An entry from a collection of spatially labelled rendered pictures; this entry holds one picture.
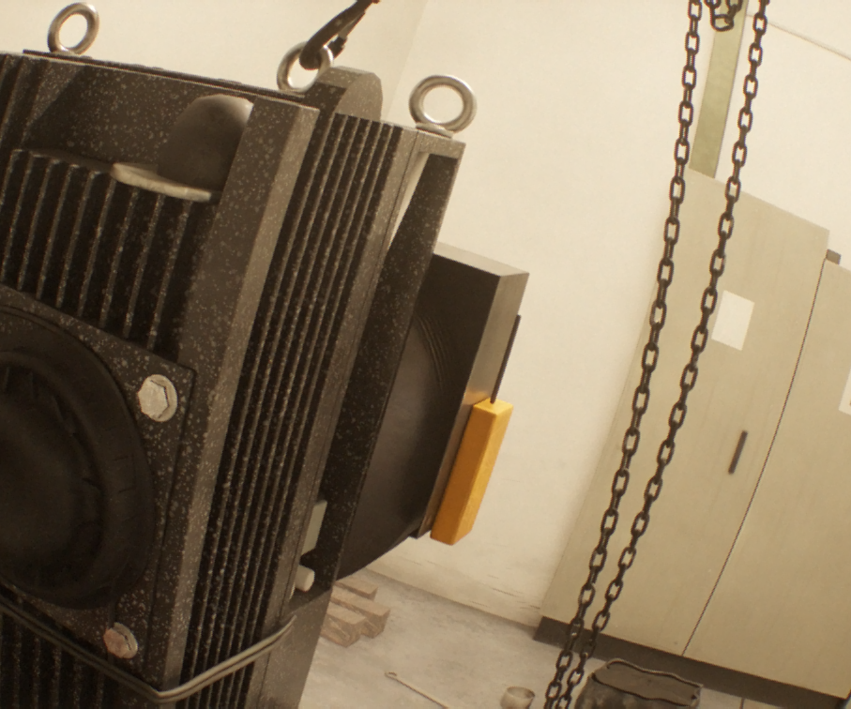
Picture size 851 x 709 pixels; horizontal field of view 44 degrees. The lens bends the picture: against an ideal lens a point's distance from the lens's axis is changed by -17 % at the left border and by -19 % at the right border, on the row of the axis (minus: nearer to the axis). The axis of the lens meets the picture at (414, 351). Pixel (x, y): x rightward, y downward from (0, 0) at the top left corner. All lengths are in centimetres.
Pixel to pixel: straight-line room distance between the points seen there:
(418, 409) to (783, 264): 267
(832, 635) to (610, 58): 232
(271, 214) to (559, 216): 333
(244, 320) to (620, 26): 341
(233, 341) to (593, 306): 332
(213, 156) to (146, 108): 16
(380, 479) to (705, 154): 283
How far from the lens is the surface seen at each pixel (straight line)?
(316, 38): 118
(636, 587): 407
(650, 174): 414
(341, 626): 378
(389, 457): 134
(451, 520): 136
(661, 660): 426
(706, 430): 393
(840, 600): 409
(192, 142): 92
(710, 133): 403
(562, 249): 419
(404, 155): 111
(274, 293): 94
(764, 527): 399
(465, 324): 141
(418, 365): 132
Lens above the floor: 162
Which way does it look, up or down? 11 degrees down
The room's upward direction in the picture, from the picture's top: 17 degrees clockwise
